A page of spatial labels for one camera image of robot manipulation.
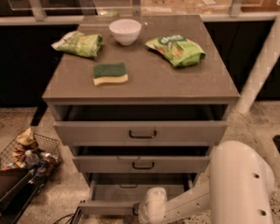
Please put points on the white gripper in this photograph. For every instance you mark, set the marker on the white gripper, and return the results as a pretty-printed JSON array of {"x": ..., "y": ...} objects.
[{"x": 151, "y": 202}]

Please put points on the white ceramic bowl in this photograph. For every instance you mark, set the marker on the white ceramic bowl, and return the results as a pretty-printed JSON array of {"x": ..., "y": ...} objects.
[{"x": 125, "y": 31}]

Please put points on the right green chip bag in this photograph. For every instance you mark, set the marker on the right green chip bag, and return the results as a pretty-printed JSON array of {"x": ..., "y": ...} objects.
[{"x": 178, "y": 50}]

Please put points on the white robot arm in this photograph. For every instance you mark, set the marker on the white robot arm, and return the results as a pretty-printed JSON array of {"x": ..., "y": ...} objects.
[{"x": 237, "y": 191}]

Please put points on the white diagonal post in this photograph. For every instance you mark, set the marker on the white diagonal post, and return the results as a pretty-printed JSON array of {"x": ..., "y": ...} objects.
[{"x": 263, "y": 66}]

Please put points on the green chip bag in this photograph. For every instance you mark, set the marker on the green chip bag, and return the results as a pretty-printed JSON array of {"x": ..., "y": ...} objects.
[
  {"x": 178, "y": 50},
  {"x": 79, "y": 44}
]

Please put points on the left cardboard box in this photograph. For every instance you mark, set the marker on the left cardboard box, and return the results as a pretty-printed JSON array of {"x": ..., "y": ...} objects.
[{"x": 163, "y": 7}]

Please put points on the black wire basket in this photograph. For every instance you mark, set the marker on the black wire basket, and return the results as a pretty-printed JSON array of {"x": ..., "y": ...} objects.
[{"x": 48, "y": 153}]

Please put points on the grey drawer cabinet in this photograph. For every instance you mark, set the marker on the grey drawer cabinet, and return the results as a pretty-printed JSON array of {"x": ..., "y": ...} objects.
[{"x": 151, "y": 79}]

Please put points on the clear plastic water bottle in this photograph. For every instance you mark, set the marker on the clear plastic water bottle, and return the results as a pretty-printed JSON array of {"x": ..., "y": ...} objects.
[{"x": 31, "y": 158}]

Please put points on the grey drawer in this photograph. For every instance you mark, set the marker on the grey drawer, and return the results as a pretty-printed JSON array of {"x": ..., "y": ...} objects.
[
  {"x": 120, "y": 194},
  {"x": 141, "y": 159},
  {"x": 141, "y": 125}
]

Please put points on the left green chip bag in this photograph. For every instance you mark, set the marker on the left green chip bag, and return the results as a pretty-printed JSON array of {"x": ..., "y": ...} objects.
[{"x": 79, "y": 44}]

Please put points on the green yellow sponge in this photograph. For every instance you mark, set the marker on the green yellow sponge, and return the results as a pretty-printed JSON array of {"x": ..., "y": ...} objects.
[{"x": 109, "y": 74}]

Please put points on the dark brown bin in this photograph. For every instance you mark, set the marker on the dark brown bin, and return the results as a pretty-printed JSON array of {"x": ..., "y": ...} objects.
[{"x": 15, "y": 193}]

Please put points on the crumpled tan snack bag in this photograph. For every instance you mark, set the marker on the crumpled tan snack bag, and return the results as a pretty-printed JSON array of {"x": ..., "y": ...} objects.
[{"x": 25, "y": 141}]

